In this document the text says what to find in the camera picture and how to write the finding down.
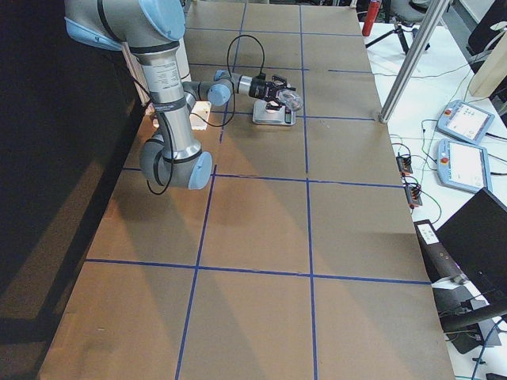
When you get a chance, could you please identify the lower teach pendant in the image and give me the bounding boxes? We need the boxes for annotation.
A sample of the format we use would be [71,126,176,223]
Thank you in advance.
[436,139,493,194]

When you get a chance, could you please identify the black camera tripod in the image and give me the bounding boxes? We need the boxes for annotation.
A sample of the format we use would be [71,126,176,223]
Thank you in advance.
[365,22,419,55]

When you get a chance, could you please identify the orange connector box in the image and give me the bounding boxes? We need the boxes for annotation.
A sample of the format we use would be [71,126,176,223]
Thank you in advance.
[396,155,413,177]
[405,184,422,209]

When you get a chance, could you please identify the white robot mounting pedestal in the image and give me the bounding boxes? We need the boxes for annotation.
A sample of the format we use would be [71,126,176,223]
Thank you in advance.
[175,38,212,131]

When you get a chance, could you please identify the teach pendant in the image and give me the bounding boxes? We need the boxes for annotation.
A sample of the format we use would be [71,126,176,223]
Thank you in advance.
[436,100,494,145]
[436,139,493,194]

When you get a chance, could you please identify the upper orange connector box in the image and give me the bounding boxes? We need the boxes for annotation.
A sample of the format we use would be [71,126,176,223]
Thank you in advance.
[396,155,413,177]

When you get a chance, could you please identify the silver digital kitchen scale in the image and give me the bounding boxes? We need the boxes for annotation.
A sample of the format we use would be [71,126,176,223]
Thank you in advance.
[253,100,296,127]

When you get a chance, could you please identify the aluminium frame post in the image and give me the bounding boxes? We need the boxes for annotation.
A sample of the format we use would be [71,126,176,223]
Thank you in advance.
[379,0,450,124]

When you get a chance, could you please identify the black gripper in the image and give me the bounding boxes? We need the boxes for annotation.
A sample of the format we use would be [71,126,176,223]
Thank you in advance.
[249,74,297,111]

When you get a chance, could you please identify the upper teach pendant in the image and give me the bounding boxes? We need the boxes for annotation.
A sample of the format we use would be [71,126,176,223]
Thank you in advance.
[436,100,494,145]

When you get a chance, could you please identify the office chair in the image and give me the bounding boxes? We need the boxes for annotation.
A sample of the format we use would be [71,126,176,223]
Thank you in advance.
[467,0,506,73]

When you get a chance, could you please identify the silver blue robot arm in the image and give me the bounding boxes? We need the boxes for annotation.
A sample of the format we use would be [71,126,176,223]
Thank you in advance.
[65,1,303,190]

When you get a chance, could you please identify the beige wooden board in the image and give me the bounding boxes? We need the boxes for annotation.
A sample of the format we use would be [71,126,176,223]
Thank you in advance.
[469,34,507,97]

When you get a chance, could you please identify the black monitor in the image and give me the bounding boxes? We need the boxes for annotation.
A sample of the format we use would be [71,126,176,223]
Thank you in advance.
[436,188,506,303]

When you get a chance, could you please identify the black clamp stand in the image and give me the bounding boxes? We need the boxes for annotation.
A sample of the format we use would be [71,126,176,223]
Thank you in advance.
[433,285,506,354]

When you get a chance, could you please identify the lower orange connector box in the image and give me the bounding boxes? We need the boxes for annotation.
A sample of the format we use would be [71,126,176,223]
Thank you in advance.
[405,184,422,209]

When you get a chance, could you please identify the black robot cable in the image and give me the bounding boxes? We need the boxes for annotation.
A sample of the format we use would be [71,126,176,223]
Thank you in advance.
[126,34,267,196]

